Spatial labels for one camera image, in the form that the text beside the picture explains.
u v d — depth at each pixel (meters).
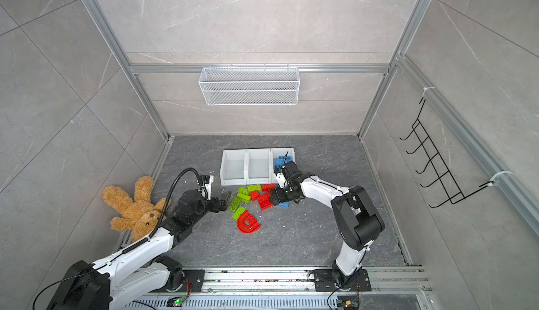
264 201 0.92
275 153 1.04
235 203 0.91
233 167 1.05
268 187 0.95
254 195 0.93
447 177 0.63
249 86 1.01
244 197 0.93
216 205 0.75
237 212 0.90
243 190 0.96
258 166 1.06
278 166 1.02
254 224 0.86
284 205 0.83
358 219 0.47
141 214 0.81
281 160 1.04
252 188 0.95
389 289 0.75
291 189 0.69
